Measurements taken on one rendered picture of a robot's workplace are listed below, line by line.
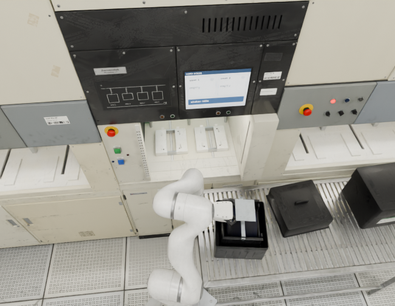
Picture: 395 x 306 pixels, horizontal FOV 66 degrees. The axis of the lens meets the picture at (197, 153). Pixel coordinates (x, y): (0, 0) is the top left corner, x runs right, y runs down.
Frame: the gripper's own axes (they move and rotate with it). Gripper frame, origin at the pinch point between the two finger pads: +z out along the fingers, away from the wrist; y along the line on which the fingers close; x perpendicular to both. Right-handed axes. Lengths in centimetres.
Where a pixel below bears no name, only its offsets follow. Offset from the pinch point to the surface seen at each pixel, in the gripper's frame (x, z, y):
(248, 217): 2.6, 2.6, 4.3
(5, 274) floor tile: -106, -172, 8
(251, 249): -14.9, 6.0, 13.9
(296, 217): -19.6, 33.8, -7.8
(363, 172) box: -4, 73, -31
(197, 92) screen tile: 51, -25, -32
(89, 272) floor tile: -106, -107, 4
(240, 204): 2.7, -1.3, -2.6
